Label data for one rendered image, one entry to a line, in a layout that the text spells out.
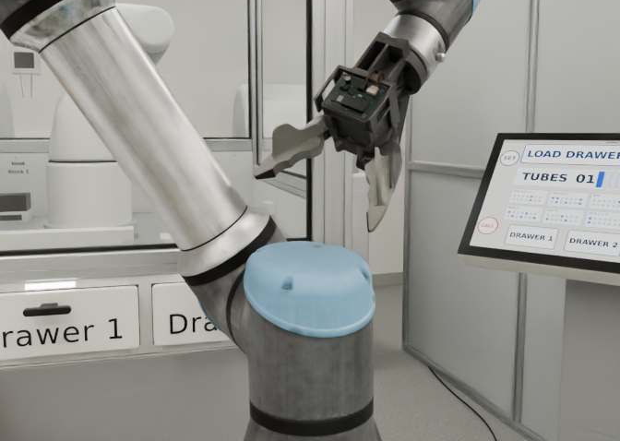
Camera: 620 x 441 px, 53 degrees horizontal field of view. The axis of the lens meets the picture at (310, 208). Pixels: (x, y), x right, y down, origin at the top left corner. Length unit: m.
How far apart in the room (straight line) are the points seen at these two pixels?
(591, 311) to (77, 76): 1.03
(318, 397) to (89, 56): 0.36
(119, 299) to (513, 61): 1.93
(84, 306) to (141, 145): 0.59
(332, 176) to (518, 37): 1.58
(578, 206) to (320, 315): 0.83
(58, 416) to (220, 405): 0.29
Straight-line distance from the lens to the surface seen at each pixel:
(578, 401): 1.40
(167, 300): 1.16
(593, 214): 1.26
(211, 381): 1.23
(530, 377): 2.67
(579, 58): 2.37
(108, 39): 0.62
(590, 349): 1.35
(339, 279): 0.53
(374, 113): 0.64
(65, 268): 1.17
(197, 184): 0.63
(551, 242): 1.24
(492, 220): 1.30
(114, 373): 1.22
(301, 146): 0.71
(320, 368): 0.54
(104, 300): 1.16
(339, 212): 1.20
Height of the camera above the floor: 1.20
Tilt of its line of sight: 7 degrees down
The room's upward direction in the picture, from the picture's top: straight up
